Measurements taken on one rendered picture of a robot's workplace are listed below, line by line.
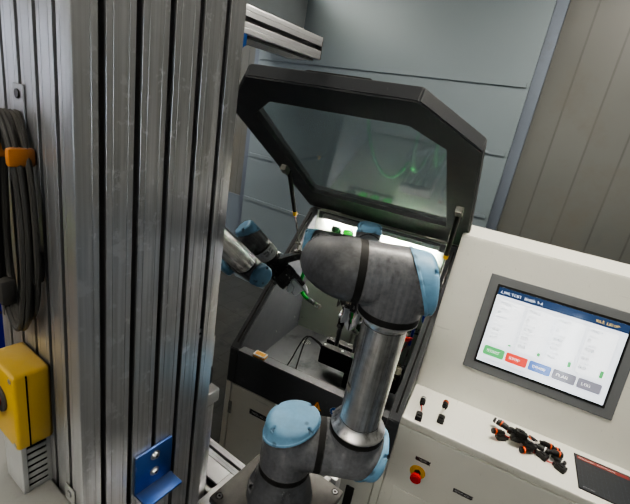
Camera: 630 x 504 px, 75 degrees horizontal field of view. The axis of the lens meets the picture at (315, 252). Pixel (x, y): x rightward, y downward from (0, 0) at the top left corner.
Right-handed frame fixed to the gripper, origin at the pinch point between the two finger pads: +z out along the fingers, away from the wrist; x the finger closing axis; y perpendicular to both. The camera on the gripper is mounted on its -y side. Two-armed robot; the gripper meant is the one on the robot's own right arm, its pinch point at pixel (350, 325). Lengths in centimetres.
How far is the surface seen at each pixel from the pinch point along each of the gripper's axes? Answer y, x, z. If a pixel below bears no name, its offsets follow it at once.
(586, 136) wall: -203, 69, -77
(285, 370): -3.5, -21.7, 29.4
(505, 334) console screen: -31, 47, -2
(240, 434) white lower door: -3, -37, 68
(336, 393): -3.6, -0.5, 29.4
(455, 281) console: -34.8, 25.6, -13.7
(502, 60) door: -207, 6, -116
